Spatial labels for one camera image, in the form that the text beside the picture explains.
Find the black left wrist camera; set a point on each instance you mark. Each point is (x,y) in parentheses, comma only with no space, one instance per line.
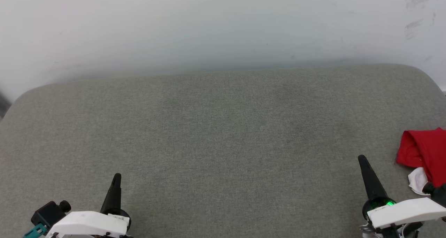
(48,213)

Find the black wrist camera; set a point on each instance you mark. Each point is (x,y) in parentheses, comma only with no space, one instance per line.
(437,196)
(48,213)

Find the teal left camera connector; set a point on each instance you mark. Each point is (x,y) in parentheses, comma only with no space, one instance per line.
(35,231)

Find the red and white jersey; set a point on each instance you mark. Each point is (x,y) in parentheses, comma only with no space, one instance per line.
(428,151)

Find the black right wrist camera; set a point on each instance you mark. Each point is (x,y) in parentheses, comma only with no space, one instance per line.
(437,196)

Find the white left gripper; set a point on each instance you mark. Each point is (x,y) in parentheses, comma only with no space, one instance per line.
(87,224)

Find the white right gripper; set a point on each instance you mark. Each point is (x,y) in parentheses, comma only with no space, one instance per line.
(400,213)

